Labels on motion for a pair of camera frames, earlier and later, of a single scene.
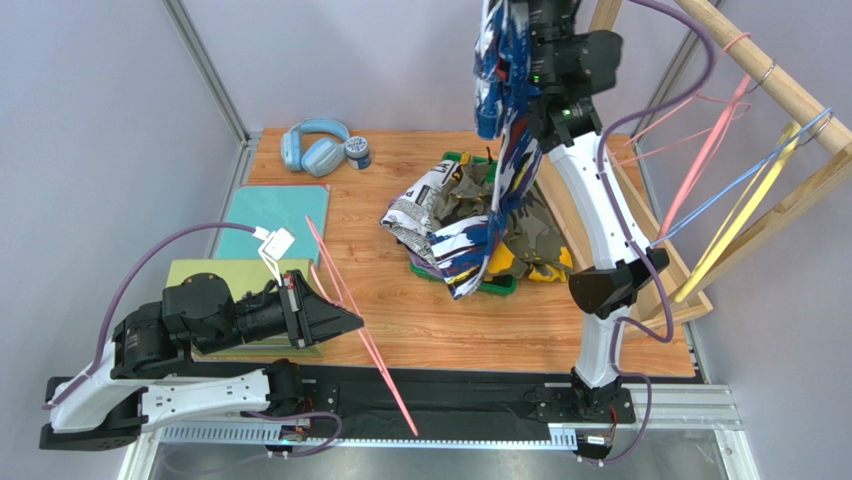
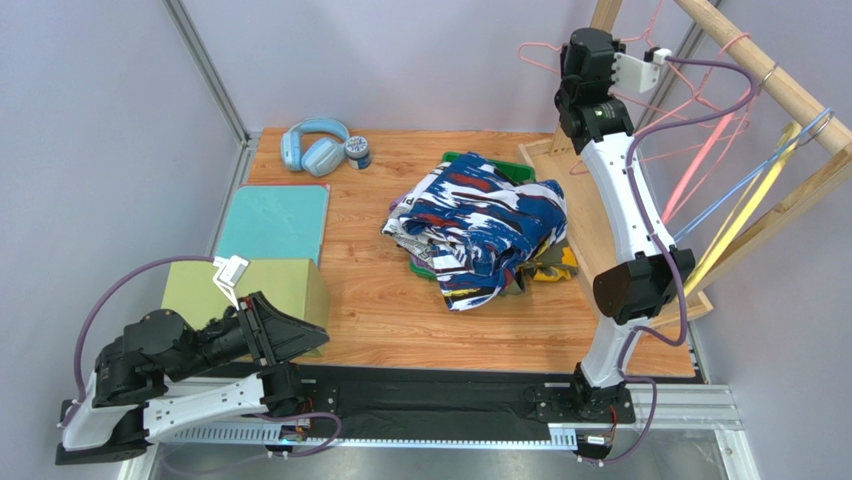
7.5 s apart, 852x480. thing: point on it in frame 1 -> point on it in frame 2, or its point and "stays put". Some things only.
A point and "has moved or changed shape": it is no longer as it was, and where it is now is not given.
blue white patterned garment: (504, 91) -> (481, 224)
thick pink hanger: (710, 150) has moved or changed shape
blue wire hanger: (828, 114) has moved or changed shape
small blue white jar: (358, 152) stays put
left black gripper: (312, 320) -> (275, 335)
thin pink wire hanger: (729, 103) -> (693, 92)
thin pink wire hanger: (349, 309) -> (636, 96)
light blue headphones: (320, 157) stays put
